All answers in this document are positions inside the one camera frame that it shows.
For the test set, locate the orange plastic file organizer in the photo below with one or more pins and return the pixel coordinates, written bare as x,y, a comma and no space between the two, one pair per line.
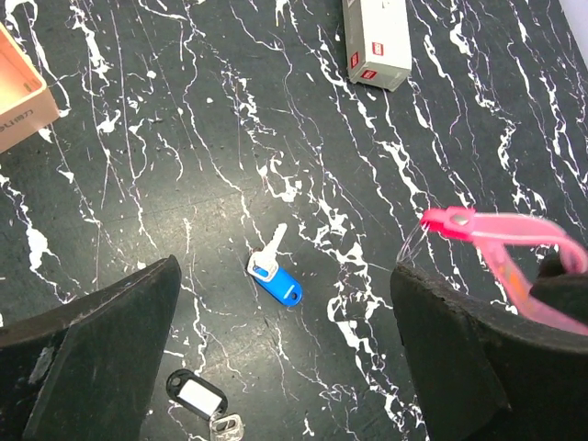
27,104

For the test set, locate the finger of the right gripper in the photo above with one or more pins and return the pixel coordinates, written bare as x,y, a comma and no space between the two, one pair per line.
561,290

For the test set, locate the key with black tag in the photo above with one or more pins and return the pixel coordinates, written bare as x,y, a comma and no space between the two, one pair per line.
206,401

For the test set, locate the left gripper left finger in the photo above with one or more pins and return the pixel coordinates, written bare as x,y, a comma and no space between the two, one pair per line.
86,370

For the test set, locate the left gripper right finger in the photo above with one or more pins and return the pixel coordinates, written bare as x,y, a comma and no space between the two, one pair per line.
481,373

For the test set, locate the white cardboard box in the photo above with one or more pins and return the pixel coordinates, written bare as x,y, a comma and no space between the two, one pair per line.
377,42

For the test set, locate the pink strap keyring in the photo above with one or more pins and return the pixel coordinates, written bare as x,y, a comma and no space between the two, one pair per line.
492,234

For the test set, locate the key with blue tag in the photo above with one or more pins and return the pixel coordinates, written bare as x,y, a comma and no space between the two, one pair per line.
275,280

